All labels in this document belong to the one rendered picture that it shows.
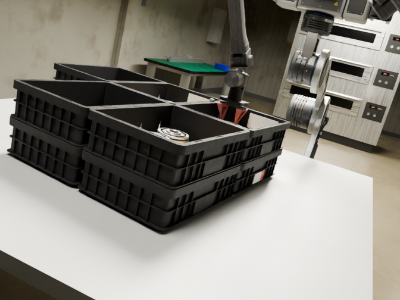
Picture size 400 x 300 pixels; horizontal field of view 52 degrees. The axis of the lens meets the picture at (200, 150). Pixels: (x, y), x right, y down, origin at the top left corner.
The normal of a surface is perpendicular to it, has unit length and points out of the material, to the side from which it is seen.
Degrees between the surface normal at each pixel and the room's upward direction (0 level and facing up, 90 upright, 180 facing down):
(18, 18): 90
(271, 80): 90
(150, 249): 0
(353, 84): 90
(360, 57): 90
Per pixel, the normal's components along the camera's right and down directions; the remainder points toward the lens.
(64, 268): 0.22, -0.94
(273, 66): -0.38, 0.17
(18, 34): 0.90, 0.31
